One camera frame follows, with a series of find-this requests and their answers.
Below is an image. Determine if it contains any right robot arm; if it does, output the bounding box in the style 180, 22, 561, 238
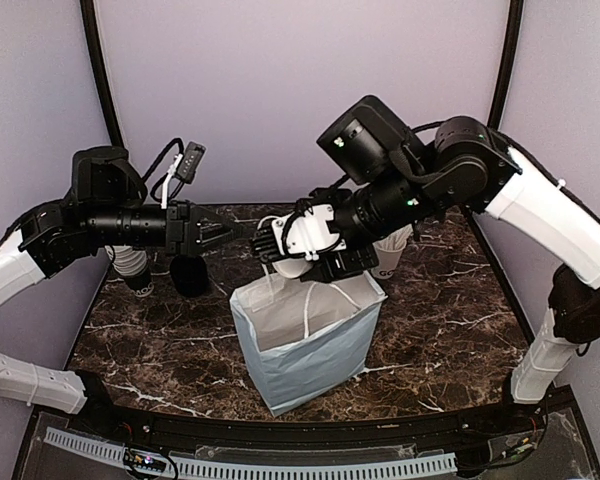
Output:
304, 95, 600, 434

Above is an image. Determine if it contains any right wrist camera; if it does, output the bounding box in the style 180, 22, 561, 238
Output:
250, 204, 346, 264

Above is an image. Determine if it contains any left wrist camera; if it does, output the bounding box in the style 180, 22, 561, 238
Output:
159, 142, 206, 209

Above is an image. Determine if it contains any stack of paper cups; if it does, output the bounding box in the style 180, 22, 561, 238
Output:
105, 246, 154, 298

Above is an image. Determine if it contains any white cup holding straws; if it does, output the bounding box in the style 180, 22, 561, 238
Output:
371, 225, 413, 280

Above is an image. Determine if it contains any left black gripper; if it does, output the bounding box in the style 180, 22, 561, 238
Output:
84, 197, 244, 258

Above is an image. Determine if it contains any left black frame post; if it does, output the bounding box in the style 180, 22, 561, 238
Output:
79, 0, 124, 147

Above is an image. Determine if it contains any green circuit board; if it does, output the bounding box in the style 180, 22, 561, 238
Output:
122, 449, 167, 473

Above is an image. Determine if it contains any stack of black lids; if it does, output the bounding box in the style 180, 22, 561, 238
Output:
169, 255, 210, 298

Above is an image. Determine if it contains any white paper bag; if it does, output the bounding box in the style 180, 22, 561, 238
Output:
230, 273, 386, 416

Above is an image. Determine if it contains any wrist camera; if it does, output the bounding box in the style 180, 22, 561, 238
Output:
159, 142, 206, 209
250, 204, 346, 264

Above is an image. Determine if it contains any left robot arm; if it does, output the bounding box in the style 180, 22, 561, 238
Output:
0, 146, 244, 436

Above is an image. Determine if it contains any black front table rail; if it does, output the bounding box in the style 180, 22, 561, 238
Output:
69, 404, 541, 451

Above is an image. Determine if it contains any white slotted cable duct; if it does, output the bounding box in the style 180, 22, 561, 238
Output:
43, 427, 458, 479

